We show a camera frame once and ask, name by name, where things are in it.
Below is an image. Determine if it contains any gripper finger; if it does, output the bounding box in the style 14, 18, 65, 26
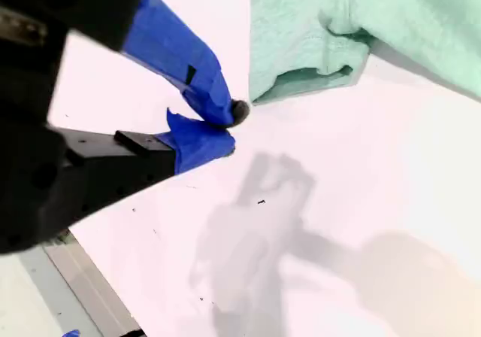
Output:
62, 107, 237, 228
67, 0, 250, 130

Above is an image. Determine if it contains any pale green T-shirt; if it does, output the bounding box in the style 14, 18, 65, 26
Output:
247, 0, 481, 107

